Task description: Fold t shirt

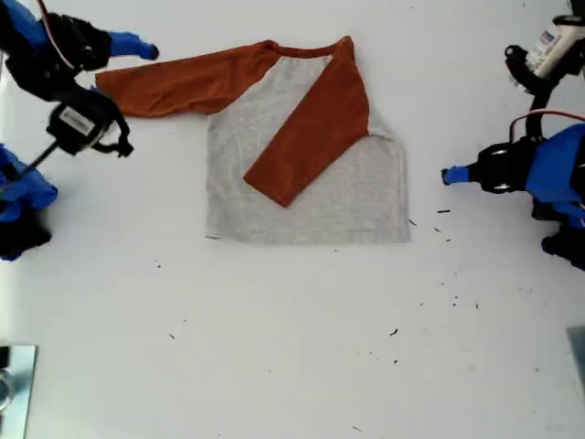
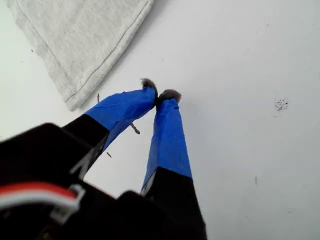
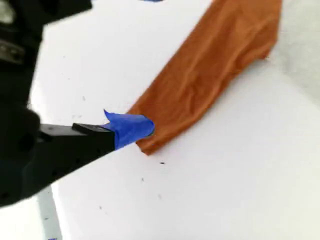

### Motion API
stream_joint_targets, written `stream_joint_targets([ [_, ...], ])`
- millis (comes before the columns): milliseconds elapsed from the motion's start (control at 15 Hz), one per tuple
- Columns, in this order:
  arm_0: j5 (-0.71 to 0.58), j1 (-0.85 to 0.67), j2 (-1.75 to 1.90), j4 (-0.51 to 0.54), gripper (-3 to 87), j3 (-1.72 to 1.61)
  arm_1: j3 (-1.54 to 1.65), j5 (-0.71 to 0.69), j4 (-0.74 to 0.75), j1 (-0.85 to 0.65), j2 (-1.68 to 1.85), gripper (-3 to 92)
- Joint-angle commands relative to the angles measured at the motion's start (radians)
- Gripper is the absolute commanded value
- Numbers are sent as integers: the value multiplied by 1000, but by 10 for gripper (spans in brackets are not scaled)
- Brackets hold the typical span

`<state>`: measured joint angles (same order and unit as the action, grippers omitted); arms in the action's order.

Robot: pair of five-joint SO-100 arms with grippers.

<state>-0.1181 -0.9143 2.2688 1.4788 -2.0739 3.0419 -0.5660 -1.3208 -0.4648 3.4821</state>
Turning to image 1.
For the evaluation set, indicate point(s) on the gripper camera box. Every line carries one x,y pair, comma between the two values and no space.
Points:
550,48
75,125

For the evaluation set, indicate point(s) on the large steel plate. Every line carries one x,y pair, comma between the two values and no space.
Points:
20,393

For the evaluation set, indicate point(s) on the grey shirt with rust sleeves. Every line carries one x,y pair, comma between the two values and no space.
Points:
311,201

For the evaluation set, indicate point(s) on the black clamp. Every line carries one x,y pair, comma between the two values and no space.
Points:
3,357

